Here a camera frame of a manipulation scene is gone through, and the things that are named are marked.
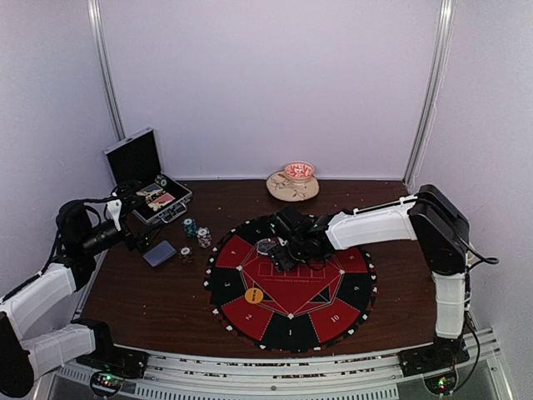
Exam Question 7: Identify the black red poker chip stack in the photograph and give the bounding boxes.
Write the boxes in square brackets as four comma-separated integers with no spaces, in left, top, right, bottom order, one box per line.
[179,247,193,264]

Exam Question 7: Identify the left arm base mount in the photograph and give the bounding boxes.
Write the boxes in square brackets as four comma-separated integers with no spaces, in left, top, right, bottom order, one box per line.
[72,318,149,379]

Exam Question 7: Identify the aluminium front rail frame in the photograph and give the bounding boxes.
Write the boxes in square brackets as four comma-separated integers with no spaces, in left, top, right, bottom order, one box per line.
[41,327,507,400]

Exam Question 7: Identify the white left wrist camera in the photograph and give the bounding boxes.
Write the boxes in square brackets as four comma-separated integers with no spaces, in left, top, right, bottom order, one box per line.
[106,197,122,232]

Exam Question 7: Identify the green poker chip stack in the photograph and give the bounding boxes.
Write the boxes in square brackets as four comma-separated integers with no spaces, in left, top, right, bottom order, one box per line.
[182,217,197,238]

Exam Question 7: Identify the aluminium corner post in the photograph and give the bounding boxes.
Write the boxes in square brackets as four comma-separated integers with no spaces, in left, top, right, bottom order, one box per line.
[403,0,456,192]
[87,0,126,141]

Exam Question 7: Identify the blue white poker chip stack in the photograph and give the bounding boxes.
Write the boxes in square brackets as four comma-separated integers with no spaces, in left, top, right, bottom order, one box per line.
[197,227,212,248]

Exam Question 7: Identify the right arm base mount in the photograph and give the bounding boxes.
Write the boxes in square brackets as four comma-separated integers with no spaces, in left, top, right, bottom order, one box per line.
[397,337,470,377]

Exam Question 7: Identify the round red black poker mat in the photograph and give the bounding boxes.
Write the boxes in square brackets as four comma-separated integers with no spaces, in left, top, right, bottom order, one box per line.
[204,217,378,353]

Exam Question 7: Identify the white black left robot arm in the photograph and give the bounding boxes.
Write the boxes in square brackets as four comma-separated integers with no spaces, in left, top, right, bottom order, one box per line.
[1,180,148,398]

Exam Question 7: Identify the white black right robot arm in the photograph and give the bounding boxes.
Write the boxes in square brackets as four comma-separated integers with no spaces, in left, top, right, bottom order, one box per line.
[269,184,470,368]

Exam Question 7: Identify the red patterned white bowl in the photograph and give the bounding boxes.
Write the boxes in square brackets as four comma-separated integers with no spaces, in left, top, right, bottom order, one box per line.
[284,161,315,184]

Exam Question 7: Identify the left aluminium corner post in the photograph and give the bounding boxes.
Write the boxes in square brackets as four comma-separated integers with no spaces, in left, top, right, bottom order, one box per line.
[87,0,126,141]

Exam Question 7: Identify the right aluminium corner post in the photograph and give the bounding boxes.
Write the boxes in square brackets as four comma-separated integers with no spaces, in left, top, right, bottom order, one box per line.
[403,0,456,192]

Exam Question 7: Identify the cream floral ceramic plate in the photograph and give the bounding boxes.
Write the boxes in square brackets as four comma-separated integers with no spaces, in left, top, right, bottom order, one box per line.
[266,171,320,203]

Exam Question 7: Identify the orange big blind button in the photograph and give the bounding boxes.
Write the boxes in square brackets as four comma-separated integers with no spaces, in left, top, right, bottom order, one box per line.
[244,287,264,304]

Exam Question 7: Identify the clear dealer button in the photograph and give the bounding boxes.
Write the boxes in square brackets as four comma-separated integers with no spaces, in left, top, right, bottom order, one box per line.
[257,238,277,256]

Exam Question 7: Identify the aluminium poker chip case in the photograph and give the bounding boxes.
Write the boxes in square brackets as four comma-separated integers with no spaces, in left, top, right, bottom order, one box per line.
[103,127,192,225]

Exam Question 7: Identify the blue playing card deck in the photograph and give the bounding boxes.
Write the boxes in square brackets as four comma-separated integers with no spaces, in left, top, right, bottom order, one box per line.
[143,241,177,268]

